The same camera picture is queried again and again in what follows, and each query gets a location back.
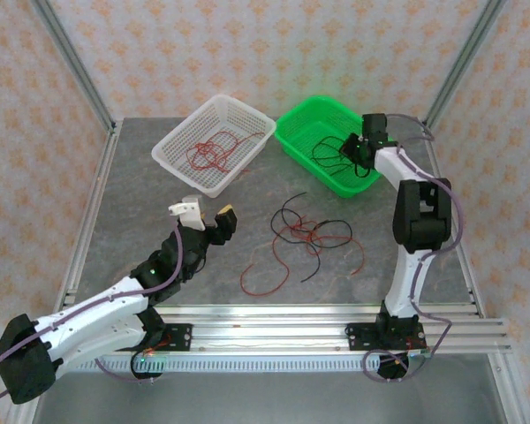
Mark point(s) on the green plastic mesh basket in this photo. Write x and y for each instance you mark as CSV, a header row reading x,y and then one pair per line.
x,y
300,128

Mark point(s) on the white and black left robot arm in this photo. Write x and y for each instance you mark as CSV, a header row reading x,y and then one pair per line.
x,y
93,309

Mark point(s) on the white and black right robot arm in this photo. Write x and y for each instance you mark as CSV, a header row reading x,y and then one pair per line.
x,y
406,274

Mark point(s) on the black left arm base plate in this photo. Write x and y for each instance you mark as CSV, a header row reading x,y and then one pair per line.
x,y
181,338

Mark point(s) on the aluminium table side rail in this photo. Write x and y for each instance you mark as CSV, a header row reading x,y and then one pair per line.
x,y
90,221
468,282

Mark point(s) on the aluminium frame post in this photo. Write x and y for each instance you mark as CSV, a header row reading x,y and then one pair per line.
x,y
77,66
460,66

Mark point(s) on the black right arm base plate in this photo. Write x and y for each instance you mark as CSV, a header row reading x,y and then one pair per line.
x,y
358,338

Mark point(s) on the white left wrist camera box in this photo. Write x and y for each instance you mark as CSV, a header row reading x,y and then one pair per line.
x,y
190,214

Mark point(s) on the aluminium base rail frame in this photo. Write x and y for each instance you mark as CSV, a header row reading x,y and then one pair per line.
x,y
269,318

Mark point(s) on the white plastic mesh basket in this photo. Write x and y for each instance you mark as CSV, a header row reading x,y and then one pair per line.
x,y
172,150

